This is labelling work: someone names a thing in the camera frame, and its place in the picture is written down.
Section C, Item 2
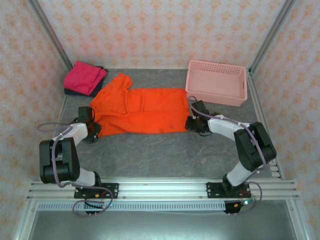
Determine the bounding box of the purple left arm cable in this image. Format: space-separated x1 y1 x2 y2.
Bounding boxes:
37 122 113 218

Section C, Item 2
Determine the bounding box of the pink plastic basket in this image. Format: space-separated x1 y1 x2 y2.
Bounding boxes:
185 59 248 108

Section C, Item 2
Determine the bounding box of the orange t-shirt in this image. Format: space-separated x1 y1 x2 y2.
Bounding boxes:
89 72 192 138

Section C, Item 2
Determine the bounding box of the aluminium table side rail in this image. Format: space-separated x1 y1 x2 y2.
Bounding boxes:
41 96 69 180
247 68 286 181

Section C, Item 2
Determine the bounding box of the slotted grey cable duct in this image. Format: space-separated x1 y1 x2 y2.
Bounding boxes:
37 201 226 212

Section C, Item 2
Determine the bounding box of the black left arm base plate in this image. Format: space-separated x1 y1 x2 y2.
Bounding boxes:
73 182 120 200

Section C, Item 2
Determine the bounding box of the grey metal lower panel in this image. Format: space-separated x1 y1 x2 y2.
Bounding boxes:
26 209 302 240

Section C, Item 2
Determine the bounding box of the aluminium frame post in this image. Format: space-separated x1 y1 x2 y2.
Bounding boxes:
248 0 298 73
27 0 76 73

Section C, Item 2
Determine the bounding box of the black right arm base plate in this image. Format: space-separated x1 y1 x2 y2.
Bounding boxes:
206 181 251 200

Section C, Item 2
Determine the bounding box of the folded navy t-shirt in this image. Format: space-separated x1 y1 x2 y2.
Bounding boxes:
63 66 109 98

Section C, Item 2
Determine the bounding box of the aluminium mounting rail beam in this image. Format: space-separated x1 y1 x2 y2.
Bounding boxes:
26 176 300 201

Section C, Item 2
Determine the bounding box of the folded pink t-shirt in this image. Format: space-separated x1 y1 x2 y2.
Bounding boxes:
63 60 109 96

